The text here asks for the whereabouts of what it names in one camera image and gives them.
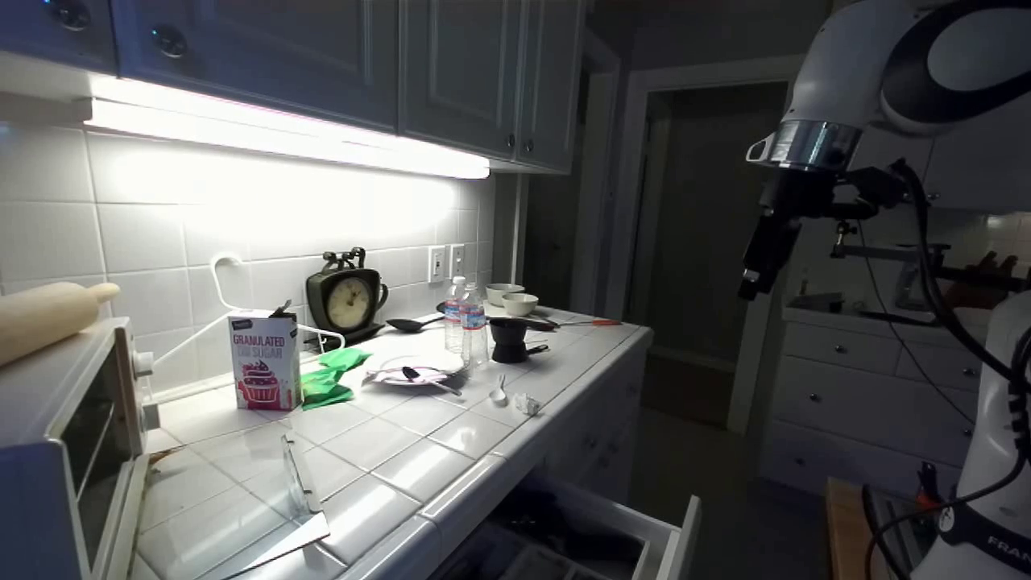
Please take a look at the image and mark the green cloth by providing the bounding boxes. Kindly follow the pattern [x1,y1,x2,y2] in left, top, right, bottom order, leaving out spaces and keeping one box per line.
[300,348,368,407]

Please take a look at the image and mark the upper blue cabinets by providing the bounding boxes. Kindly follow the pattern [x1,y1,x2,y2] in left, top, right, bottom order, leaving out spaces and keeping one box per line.
[0,0,587,173]

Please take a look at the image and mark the white bowl near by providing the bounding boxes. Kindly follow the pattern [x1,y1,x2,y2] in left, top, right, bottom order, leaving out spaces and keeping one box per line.
[504,291,539,319]

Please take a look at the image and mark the white light switch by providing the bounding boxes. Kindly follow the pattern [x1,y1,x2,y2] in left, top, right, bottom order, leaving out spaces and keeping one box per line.
[447,245,466,278]

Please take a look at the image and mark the white wall outlet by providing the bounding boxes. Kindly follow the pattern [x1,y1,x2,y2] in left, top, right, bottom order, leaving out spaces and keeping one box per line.
[426,245,447,288]

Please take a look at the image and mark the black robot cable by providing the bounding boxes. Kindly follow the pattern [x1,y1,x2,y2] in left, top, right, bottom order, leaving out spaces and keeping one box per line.
[863,159,1031,580]

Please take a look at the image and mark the white dresser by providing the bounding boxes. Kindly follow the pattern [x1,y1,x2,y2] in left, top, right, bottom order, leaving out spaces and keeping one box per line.
[761,308,980,495]

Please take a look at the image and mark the pink white carton box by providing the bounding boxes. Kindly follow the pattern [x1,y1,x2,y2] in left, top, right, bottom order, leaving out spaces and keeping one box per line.
[229,312,300,412]

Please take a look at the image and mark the open white drawer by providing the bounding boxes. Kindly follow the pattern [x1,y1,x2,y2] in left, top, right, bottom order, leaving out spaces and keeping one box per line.
[433,476,701,580]

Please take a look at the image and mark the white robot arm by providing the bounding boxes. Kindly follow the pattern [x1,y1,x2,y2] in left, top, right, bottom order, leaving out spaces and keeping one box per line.
[738,0,1031,299]

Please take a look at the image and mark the metal spatula on counter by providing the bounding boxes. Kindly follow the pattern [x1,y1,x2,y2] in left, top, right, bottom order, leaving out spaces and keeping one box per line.
[218,432,335,580]

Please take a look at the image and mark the white bowl far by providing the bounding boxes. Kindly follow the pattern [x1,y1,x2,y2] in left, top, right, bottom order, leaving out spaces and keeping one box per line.
[486,283,526,305]

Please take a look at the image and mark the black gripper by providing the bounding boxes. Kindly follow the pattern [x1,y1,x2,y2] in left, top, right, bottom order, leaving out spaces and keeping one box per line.
[738,167,905,299]

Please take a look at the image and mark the under-cabinet light bar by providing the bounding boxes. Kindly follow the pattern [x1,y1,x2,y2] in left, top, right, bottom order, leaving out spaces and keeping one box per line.
[83,74,490,182]

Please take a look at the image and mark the black cup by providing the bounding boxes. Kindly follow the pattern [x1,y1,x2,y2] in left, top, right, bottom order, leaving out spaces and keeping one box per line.
[490,319,541,363]

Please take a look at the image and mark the black ladle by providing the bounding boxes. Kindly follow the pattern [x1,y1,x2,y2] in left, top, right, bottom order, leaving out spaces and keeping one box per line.
[388,312,445,336]

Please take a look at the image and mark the white plate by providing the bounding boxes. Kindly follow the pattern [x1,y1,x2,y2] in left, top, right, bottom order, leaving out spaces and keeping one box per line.
[368,353,466,390]

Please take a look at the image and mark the toaster oven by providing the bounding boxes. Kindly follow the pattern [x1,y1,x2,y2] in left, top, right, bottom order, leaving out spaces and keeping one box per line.
[0,319,149,580]

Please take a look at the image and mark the white bowl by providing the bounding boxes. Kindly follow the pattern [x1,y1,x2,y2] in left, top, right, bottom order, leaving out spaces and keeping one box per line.
[504,291,539,319]
[486,283,526,305]

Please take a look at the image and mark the clear water bottle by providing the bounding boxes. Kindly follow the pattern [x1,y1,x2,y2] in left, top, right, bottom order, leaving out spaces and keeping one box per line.
[445,278,486,367]

